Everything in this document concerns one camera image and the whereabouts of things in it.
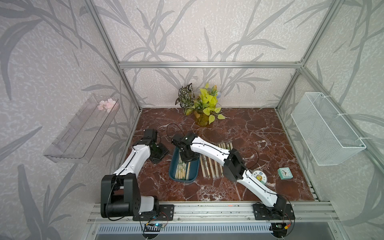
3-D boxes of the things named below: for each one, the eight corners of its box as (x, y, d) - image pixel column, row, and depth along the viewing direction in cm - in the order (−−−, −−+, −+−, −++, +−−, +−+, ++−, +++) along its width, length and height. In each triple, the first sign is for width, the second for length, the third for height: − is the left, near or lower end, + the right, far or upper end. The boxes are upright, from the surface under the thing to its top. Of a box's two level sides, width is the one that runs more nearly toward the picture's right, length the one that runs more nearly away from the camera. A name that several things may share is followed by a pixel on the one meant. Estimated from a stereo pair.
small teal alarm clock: (280, 179, 87) (282, 178, 84) (277, 169, 91) (278, 167, 88) (291, 179, 87) (293, 178, 84) (287, 169, 91) (289, 167, 88)
